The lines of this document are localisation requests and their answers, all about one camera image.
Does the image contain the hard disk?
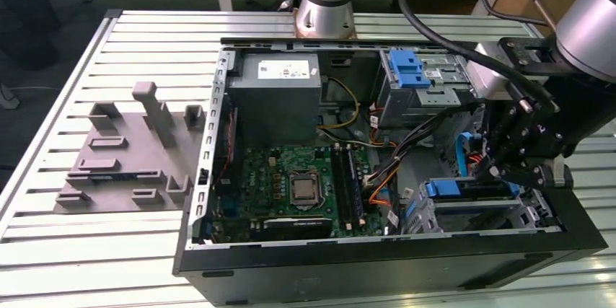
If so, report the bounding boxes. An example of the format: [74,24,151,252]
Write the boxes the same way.
[426,177,524,203]

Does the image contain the metal disk bay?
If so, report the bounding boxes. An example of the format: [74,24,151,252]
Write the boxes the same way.
[403,177,552,235]

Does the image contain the metal optical drive cage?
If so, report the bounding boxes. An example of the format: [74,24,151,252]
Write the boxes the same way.
[378,48,487,128]

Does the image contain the blue drive latch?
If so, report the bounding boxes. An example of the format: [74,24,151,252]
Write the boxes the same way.
[390,50,432,89]

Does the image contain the black RAM slot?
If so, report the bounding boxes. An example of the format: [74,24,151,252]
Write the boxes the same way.
[332,144,350,228]

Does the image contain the black open PC case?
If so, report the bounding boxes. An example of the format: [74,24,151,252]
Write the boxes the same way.
[171,36,608,307]

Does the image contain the silver CPU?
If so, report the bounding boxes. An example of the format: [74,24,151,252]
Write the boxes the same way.
[292,179,319,201]

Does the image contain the CPU socket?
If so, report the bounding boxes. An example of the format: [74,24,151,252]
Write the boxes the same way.
[286,169,326,212]

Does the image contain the grey power supply unit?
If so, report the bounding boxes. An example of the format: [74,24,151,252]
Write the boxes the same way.
[226,52,323,146]

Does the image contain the black graphics card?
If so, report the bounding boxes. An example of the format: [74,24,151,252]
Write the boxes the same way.
[250,216,334,241]

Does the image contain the green motherboard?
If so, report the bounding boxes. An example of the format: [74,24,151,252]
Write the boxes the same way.
[211,144,386,242]

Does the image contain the grey parts rack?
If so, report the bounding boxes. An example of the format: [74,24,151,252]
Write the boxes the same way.
[52,82,207,215]

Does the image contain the blue data wire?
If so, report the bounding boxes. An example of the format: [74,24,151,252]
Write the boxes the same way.
[454,131,486,179]

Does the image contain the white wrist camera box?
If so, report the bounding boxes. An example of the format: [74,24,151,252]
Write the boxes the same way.
[466,43,514,102]

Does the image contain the black wire bundle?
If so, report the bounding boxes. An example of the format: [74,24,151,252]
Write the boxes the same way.
[372,111,463,186]

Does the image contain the thick black cable hose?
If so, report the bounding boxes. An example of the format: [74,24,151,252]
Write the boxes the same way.
[396,0,563,114]

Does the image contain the orange wire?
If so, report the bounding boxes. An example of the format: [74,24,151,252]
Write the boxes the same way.
[368,163,402,205]

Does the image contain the yellow wire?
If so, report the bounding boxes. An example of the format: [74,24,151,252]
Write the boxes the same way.
[316,76,362,131]

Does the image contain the red and black twisted wire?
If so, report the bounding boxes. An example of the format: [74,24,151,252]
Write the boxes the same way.
[226,107,240,164]

